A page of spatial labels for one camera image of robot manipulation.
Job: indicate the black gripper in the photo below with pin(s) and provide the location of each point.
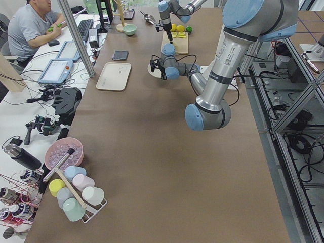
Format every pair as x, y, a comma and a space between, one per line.
162, 69
168, 28

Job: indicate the round white plate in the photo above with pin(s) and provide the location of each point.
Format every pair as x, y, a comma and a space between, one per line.
156, 73

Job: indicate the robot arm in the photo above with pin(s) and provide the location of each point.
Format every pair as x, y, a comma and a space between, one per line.
245, 22
173, 7

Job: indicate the cream rabbit tray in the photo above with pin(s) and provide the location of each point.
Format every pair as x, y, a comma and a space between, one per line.
114, 76

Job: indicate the whole yellow lemon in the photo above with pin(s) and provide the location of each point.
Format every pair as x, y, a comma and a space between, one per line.
173, 28
180, 28

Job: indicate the metal scoop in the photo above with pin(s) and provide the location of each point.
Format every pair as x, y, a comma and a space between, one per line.
148, 18

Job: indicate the green lime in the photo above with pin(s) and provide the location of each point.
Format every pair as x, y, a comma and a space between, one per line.
189, 29

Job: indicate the wooden cutting board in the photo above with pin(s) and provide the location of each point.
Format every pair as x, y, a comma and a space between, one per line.
180, 42

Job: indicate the folded grey cloth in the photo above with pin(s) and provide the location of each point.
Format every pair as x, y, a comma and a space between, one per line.
120, 55

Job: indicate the mint green bowl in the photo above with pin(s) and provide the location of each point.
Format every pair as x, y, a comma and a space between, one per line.
129, 29

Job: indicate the wooden mug tree stand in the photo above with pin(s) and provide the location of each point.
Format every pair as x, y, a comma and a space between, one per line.
119, 14

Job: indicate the black keyboard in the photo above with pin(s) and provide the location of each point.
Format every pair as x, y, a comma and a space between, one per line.
84, 27

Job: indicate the blue teach pendant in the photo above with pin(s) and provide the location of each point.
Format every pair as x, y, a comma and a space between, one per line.
56, 71
68, 51

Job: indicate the black plastic cover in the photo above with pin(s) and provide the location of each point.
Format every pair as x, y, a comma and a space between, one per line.
66, 103

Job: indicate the computer mouse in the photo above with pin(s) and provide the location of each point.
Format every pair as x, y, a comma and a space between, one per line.
53, 42

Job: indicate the metal rod black tip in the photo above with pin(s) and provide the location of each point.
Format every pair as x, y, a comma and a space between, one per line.
58, 165

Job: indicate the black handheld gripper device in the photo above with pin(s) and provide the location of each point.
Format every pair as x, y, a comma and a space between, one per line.
43, 125

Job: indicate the pink bowl with ice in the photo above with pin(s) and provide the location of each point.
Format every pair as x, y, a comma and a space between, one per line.
58, 149

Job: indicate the seated person grey shirt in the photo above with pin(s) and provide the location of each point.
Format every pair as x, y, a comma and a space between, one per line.
32, 26

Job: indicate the blue cup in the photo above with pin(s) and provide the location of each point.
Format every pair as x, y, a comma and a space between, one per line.
71, 171

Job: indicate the pink cup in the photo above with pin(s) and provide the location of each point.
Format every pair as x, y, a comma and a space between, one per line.
81, 181

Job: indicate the white cup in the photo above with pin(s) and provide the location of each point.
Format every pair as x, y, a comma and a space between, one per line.
93, 195

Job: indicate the yellow cup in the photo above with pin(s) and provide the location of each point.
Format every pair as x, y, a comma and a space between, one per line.
55, 186

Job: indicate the grey cup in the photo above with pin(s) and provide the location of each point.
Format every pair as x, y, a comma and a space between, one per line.
63, 195

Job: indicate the black thermos bottle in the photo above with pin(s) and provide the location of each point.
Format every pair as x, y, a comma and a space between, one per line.
23, 157

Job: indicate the mint cup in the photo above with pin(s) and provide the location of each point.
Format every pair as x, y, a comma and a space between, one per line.
73, 209

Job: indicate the aluminium frame post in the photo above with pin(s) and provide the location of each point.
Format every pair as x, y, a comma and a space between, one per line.
71, 23

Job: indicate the white wire cup rack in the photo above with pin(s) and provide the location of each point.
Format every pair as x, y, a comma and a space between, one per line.
91, 210

